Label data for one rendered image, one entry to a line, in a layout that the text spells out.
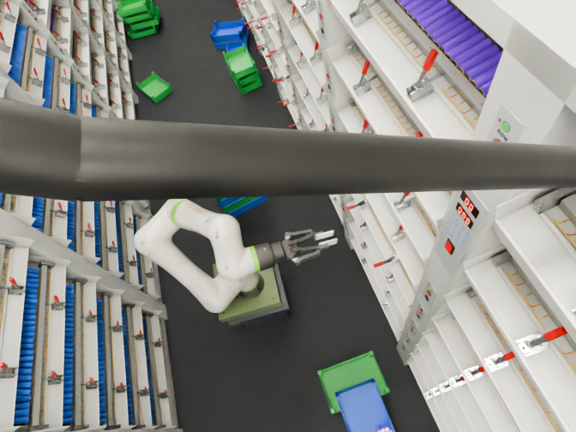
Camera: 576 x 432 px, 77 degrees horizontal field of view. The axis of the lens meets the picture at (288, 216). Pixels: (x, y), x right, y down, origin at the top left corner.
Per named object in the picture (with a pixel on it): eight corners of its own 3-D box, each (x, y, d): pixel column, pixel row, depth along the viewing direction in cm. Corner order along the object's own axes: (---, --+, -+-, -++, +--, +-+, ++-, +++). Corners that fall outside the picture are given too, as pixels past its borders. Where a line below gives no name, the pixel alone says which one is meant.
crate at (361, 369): (333, 414, 181) (331, 414, 174) (319, 373, 192) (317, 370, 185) (389, 393, 181) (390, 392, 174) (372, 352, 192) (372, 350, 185)
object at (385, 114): (440, 237, 79) (434, 212, 68) (337, 73, 111) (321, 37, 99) (534, 191, 74) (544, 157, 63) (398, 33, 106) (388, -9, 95)
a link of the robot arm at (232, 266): (219, 276, 132) (222, 291, 121) (211, 244, 127) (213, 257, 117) (257, 266, 134) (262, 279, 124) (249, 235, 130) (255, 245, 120)
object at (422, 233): (427, 270, 96) (421, 255, 85) (341, 119, 128) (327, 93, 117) (503, 235, 91) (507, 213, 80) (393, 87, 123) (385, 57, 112)
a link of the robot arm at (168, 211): (171, 229, 161) (152, 210, 155) (191, 208, 165) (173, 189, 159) (187, 237, 147) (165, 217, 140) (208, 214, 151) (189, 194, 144)
